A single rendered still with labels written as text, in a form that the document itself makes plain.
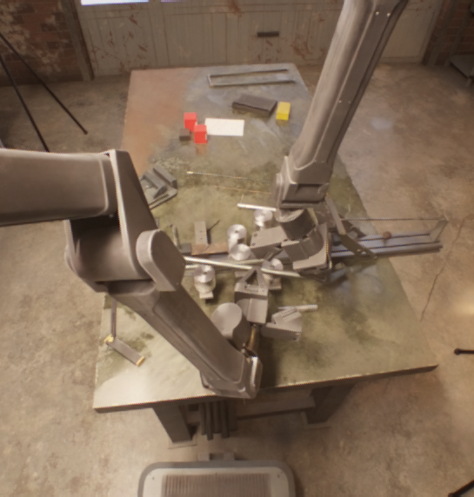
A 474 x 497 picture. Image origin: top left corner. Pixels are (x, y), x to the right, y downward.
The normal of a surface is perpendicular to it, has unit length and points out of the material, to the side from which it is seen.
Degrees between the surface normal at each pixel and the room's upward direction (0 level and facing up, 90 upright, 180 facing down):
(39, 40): 90
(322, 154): 100
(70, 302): 0
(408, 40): 90
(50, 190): 73
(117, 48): 90
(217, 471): 0
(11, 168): 68
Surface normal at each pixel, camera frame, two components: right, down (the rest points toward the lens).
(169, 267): 0.93, -0.07
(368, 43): 0.04, 0.87
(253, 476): 0.01, -0.63
